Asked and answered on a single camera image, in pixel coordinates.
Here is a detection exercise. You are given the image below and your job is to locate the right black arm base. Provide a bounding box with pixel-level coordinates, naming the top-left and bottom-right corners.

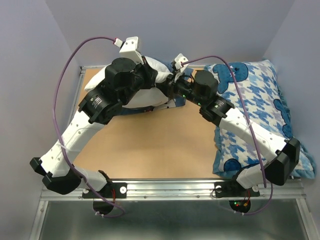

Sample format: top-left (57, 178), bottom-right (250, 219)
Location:
top-left (211, 180), bottom-right (260, 215)

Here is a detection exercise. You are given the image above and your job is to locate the white pillow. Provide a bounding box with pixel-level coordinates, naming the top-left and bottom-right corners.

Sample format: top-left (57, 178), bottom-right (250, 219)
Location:
top-left (84, 56), bottom-right (173, 109)

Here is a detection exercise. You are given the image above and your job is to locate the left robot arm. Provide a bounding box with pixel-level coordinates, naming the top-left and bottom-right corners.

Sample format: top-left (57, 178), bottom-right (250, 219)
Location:
top-left (30, 56), bottom-right (170, 197)

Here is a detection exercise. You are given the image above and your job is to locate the dark blue lettered pillowcase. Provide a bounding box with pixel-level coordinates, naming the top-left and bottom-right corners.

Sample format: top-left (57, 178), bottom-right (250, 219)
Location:
top-left (120, 56), bottom-right (186, 116)

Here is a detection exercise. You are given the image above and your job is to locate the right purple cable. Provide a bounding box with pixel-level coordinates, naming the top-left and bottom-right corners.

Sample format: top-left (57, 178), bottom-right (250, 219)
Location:
top-left (178, 55), bottom-right (274, 216)

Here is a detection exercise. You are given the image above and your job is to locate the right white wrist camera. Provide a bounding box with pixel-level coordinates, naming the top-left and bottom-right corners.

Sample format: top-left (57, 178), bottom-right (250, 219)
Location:
top-left (171, 53), bottom-right (189, 82)

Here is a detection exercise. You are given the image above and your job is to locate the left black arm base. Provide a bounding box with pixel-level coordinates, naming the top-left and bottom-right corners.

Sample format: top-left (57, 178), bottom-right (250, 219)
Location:
top-left (82, 182), bottom-right (128, 215)

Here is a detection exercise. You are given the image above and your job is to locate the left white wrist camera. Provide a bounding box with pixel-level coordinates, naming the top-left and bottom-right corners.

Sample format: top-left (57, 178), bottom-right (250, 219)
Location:
top-left (113, 36), bottom-right (144, 64)

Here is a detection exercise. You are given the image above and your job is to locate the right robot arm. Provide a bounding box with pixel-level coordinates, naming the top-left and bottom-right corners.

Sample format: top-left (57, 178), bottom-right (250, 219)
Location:
top-left (156, 70), bottom-right (300, 195)

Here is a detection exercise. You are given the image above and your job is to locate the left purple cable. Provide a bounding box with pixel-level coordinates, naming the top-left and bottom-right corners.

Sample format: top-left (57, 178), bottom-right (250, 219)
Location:
top-left (51, 36), bottom-right (126, 219)

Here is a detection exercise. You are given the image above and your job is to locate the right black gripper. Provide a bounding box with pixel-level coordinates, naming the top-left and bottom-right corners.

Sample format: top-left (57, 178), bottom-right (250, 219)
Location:
top-left (156, 69), bottom-right (205, 107)

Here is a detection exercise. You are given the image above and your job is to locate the blue houndstooth bear pillow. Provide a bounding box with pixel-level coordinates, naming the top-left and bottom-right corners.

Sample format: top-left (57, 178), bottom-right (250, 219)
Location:
top-left (203, 58), bottom-right (316, 180)

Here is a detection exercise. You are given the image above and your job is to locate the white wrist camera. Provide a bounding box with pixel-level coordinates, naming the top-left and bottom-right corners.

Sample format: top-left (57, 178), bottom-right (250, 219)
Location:
top-left (171, 53), bottom-right (189, 82)
top-left (113, 36), bottom-right (144, 64)

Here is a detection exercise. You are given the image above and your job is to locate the purple cable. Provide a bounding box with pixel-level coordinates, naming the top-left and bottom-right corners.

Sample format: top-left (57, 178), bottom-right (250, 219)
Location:
top-left (178, 55), bottom-right (274, 216)
top-left (51, 36), bottom-right (126, 219)

